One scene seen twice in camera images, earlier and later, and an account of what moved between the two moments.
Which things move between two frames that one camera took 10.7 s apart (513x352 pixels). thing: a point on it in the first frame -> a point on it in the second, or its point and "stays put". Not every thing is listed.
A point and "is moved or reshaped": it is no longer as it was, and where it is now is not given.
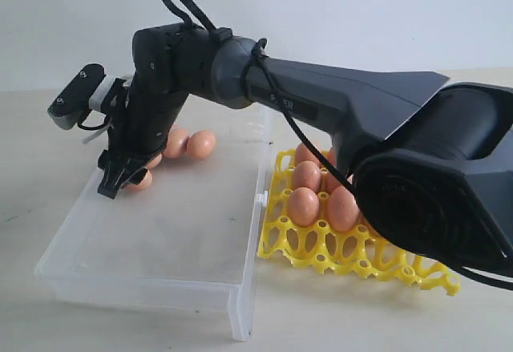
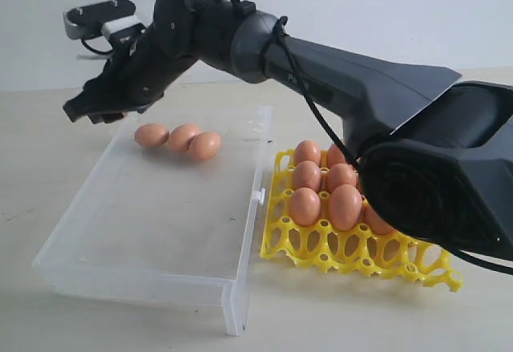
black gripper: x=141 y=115 -> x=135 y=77
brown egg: x=143 y=185 is moved or reshaped
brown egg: x=342 y=208 stays put
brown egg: x=304 y=154 stays put
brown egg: x=304 y=206 stays put
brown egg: x=307 y=174 stays put
